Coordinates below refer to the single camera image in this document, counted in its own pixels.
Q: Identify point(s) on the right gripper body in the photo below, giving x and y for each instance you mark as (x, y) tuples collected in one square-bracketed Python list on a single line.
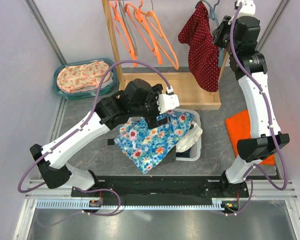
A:
[(217, 36)]

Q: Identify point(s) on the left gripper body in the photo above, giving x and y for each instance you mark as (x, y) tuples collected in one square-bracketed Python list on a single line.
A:
[(154, 122)]

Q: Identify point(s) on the blue floral skirt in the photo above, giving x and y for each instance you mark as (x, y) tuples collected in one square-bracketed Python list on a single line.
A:
[(147, 147)]

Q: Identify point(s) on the red polka dot skirt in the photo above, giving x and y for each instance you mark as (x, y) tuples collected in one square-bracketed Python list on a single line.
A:
[(203, 55)]

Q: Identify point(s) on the grey dotted skirt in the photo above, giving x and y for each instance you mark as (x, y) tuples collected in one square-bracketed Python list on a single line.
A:
[(170, 157)]

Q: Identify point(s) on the white pleated skirt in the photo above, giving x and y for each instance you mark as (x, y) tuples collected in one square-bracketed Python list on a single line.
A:
[(190, 138)]

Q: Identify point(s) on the orange hanger of floral skirt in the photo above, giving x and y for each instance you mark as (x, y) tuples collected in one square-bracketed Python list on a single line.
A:
[(150, 20)]

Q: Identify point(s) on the orange hanger of grey skirt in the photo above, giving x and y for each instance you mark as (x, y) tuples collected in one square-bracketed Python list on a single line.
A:
[(138, 19)]

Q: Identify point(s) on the orange hanger of denim skirt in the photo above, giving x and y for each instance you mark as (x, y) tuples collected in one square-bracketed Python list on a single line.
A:
[(123, 28)]

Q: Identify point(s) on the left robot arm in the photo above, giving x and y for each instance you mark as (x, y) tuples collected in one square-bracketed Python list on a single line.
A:
[(138, 99)]

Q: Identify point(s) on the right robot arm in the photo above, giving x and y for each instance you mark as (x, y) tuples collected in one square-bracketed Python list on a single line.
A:
[(239, 38)]

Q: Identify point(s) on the small black square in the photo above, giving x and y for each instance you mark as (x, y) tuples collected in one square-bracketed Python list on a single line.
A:
[(110, 142)]

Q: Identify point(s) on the white plastic laundry basket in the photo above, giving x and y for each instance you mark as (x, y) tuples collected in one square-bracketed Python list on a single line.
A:
[(194, 153)]

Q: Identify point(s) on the teal basket with floral cloth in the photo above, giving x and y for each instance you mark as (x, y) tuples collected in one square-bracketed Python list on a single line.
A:
[(80, 80)]

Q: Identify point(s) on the orange folded cloth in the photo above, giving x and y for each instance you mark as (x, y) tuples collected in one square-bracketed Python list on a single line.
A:
[(238, 127)]

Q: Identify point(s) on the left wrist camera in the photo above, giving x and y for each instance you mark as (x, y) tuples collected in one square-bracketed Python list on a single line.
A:
[(167, 101)]

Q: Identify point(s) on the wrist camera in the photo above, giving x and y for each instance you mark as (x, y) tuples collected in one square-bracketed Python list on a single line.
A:
[(247, 8), (167, 101)]

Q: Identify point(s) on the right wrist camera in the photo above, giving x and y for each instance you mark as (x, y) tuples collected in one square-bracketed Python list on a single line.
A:
[(247, 8)]

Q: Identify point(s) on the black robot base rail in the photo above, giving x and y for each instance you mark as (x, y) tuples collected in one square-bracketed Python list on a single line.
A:
[(206, 186)]

